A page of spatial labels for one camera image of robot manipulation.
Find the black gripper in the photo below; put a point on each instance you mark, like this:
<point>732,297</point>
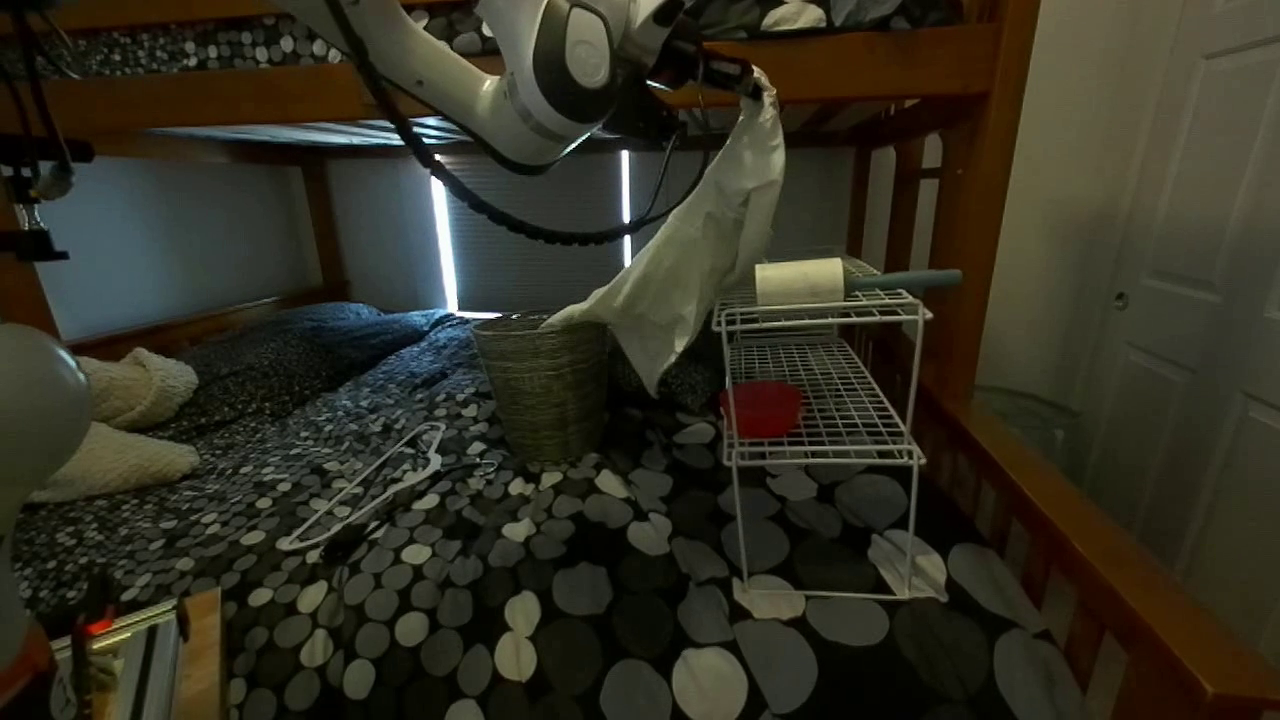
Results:
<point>691,66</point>

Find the white towel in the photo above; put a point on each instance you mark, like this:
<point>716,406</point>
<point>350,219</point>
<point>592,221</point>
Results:
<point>694,252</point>

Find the white lint roller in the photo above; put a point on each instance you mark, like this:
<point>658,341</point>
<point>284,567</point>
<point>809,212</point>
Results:
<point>800,280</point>

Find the grey window blind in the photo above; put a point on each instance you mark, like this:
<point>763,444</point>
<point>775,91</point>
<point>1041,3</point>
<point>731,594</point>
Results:
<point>535,264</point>

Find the woven wicker basket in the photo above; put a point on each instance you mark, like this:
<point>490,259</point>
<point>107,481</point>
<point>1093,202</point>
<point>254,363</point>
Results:
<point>545,403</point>

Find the white panel door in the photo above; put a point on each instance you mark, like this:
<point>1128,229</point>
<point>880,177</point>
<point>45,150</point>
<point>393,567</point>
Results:
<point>1185,305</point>

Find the dark speckled blanket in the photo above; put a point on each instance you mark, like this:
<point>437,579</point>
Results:
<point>306,341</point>

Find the dotted black grey duvet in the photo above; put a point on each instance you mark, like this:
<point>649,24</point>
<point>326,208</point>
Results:
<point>563,585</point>

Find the white clothes hanger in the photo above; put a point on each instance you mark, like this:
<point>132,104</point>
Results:
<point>381,481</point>

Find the dotted bunk mattress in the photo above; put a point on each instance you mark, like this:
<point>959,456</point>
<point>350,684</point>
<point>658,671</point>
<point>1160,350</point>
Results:
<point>200,45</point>

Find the cream pillow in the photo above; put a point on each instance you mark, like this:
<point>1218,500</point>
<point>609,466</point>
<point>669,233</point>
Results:
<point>127,466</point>

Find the wooden board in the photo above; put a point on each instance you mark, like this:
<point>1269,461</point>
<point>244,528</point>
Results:
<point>200,661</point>

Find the white electronics box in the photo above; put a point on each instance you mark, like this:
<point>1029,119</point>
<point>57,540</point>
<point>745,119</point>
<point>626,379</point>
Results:
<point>127,661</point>

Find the grey orange object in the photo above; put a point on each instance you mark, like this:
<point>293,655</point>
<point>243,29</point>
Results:
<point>16,674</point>

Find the wooden bunk bed frame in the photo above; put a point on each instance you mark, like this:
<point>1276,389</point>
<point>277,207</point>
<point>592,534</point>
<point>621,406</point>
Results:
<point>867,66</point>

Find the black camera on stand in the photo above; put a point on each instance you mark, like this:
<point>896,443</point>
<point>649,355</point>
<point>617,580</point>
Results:
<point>32,165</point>

